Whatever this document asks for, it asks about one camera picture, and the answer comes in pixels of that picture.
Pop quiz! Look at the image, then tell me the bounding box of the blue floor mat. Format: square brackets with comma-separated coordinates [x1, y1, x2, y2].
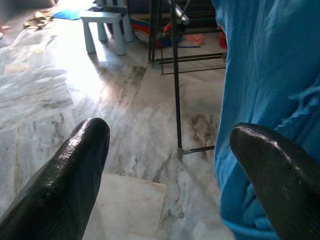
[51, 9, 88, 21]

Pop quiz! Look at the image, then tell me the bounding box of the colourful striped item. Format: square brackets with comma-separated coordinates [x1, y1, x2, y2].
[129, 19, 174, 49]

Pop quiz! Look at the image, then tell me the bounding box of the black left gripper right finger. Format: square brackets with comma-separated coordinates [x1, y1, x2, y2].
[229, 122, 320, 240]

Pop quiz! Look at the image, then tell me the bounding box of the black metal clothes rack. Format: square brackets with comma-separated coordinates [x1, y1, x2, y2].
[147, 0, 228, 157]

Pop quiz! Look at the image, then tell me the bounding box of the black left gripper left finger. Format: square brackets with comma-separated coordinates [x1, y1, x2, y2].
[0, 116, 111, 240]

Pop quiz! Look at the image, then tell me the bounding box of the small light blue stool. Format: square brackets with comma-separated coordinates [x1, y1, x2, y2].
[80, 9, 136, 56]

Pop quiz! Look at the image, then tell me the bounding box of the orange cloth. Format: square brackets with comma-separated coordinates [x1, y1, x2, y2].
[186, 33, 205, 48]

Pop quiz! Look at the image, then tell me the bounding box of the blue shirt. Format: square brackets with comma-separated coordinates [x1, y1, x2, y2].
[211, 0, 320, 240]

